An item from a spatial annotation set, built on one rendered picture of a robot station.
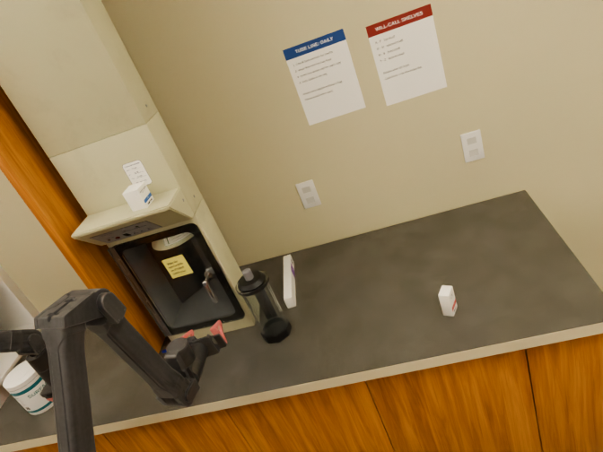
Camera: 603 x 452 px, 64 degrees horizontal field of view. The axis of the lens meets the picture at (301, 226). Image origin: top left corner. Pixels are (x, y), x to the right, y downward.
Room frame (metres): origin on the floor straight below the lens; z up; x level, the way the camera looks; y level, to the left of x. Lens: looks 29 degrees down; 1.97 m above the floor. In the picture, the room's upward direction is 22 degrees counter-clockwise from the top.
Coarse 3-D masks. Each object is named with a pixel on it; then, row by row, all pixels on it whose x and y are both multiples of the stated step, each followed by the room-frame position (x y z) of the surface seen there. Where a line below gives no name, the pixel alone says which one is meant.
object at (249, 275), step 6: (246, 270) 1.26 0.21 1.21; (246, 276) 1.25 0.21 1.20; (252, 276) 1.26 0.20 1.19; (258, 276) 1.25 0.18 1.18; (264, 276) 1.26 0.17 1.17; (240, 282) 1.26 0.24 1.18; (246, 282) 1.25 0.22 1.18; (252, 282) 1.23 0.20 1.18; (258, 282) 1.23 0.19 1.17; (240, 288) 1.24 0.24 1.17; (246, 288) 1.23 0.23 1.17; (252, 288) 1.22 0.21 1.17
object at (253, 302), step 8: (264, 272) 1.29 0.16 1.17; (264, 280) 1.24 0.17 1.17; (256, 288) 1.22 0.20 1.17; (264, 288) 1.23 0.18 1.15; (248, 296) 1.23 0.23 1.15; (256, 296) 1.22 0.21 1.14; (264, 296) 1.22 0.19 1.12; (272, 296) 1.24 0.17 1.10; (248, 304) 1.24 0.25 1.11; (256, 304) 1.22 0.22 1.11; (264, 304) 1.22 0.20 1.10; (272, 304) 1.23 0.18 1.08; (256, 312) 1.23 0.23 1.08; (264, 312) 1.22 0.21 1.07; (272, 312) 1.22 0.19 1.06; (280, 312) 1.24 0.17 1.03; (256, 320) 1.24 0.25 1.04; (264, 320) 1.22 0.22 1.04; (272, 320) 1.22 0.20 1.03; (280, 320) 1.23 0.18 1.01; (264, 328) 1.23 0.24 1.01; (272, 328) 1.22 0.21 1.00; (280, 328) 1.22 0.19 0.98
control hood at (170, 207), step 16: (176, 192) 1.32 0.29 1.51; (112, 208) 1.40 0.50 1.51; (128, 208) 1.34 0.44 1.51; (144, 208) 1.29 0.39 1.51; (160, 208) 1.25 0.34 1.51; (176, 208) 1.27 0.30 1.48; (80, 224) 1.37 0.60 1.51; (96, 224) 1.32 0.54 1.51; (112, 224) 1.28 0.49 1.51; (128, 224) 1.29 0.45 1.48; (160, 224) 1.32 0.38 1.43; (96, 240) 1.36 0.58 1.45
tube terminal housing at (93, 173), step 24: (96, 144) 1.39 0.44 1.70; (120, 144) 1.37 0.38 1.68; (144, 144) 1.36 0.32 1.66; (168, 144) 1.41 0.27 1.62; (72, 168) 1.41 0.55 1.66; (96, 168) 1.40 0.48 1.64; (120, 168) 1.38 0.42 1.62; (144, 168) 1.37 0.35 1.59; (168, 168) 1.35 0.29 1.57; (72, 192) 1.43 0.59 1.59; (96, 192) 1.41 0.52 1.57; (120, 192) 1.39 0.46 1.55; (192, 192) 1.40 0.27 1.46; (120, 240) 1.41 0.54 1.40; (216, 240) 1.40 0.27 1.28; (168, 336) 1.43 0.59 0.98
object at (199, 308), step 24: (144, 240) 1.38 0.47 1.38; (168, 240) 1.36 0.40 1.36; (192, 240) 1.35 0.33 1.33; (144, 264) 1.39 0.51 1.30; (192, 264) 1.36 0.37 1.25; (216, 264) 1.34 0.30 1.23; (144, 288) 1.41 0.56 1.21; (168, 288) 1.39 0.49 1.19; (192, 288) 1.37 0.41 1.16; (216, 288) 1.35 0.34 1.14; (168, 312) 1.40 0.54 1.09; (192, 312) 1.38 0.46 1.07; (216, 312) 1.36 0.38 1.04; (240, 312) 1.34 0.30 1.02
